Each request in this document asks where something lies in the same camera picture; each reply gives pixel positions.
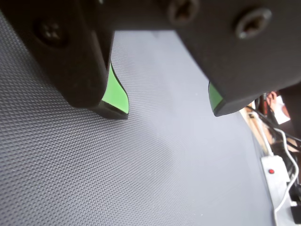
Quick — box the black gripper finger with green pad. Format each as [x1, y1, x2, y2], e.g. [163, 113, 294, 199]
[0, 0, 129, 120]
[162, 0, 301, 117]

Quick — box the small white paper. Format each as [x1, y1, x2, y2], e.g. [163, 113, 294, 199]
[274, 95, 292, 125]

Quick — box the white power strip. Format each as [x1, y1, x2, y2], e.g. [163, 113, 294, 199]
[260, 154, 301, 226]

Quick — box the grey textured mat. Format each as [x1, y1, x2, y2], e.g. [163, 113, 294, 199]
[0, 9, 277, 226]

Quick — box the black plug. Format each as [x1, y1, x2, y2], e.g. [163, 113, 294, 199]
[289, 182, 301, 224]

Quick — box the black cable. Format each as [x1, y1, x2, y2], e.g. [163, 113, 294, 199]
[246, 105, 301, 142]

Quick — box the thin white cable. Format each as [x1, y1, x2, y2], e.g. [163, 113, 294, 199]
[272, 127, 300, 226]

